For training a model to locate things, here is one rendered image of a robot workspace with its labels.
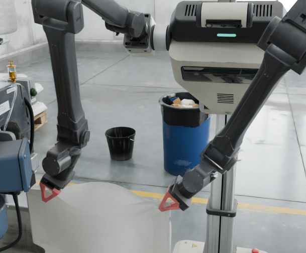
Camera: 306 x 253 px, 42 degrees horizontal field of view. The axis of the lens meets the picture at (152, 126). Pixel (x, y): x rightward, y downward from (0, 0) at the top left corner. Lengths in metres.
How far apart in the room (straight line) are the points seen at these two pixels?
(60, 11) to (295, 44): 0.49
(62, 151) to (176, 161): 2.42
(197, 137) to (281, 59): 2.55
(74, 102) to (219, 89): 0.59
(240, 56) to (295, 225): 1.90
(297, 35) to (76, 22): 0.46
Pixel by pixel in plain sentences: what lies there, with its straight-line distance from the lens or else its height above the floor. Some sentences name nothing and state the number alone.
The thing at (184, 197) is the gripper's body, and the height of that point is 1.07.
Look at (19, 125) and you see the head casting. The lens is 1.36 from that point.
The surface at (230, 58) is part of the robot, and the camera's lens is 1.34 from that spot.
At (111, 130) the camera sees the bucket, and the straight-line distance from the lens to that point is 3.94.
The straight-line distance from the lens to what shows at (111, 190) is 1.30.
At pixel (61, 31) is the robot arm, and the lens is 0.93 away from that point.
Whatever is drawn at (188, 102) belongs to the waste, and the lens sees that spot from 3.57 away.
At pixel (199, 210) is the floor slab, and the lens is 3.07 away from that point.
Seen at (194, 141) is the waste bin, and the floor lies 0.34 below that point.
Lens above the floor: 1.64
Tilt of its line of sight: 21 degrees down
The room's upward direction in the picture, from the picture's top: 1 degrees counter-clockwise
